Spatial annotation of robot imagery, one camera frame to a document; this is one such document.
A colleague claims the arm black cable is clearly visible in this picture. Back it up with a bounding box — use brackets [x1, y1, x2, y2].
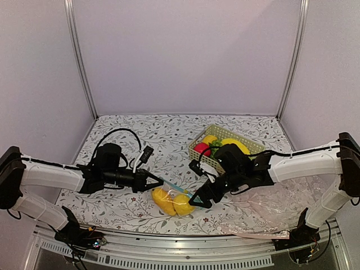
[250, 146, 341, 158]
[89, 128, 143, 169]

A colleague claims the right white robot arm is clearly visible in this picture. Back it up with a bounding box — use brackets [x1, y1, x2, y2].
[189, 132, 359, 250]

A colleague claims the left aluminium frame post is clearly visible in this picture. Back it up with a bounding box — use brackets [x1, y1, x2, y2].
[64, 0, 98, 120]

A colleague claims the yellow lemon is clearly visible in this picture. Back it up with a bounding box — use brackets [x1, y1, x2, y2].
[173, 193, 195, 216]

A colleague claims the yellow mango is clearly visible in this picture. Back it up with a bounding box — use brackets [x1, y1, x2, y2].
[151, 188, 176, 216]

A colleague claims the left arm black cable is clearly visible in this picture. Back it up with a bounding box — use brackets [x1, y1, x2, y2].
[89, 128, 143, 169]

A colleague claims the right aluminium frame post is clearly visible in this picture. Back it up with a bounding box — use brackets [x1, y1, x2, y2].
[276, 0, 309, 121]

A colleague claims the yellow banana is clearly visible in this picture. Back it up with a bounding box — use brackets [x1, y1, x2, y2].
[221, 138, 250, 155]

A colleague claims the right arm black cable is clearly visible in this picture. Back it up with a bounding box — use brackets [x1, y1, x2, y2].
[250, 146, 341, 158]

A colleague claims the crumpled clear plastic sheet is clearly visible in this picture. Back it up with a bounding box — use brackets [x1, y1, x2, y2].
[217, 176, 328, 240]

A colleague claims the green grape bunch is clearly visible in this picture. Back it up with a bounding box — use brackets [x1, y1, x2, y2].
[209, 139, 223, 159]

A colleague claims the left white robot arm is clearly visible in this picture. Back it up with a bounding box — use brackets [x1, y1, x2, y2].
[1, 143, 164, 249]

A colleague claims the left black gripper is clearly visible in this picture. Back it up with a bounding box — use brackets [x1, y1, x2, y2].
[103, 168, 163, 194]

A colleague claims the aluminium frame post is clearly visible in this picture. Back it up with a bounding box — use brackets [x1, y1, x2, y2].
[276, 0, 309, 121]
[64, 0, 98, 120]

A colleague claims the red apple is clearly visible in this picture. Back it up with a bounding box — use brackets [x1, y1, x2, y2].
[193, 142, 211, 156]

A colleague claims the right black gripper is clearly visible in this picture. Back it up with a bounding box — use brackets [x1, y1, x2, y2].
[188, 169, 245, 209]

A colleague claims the front aluminium rail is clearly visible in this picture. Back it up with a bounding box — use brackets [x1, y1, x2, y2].
[24, 219, 353, 269]

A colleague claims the clear zip top bag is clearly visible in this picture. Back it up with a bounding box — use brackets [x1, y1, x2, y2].
[150, 181, 206, 217]

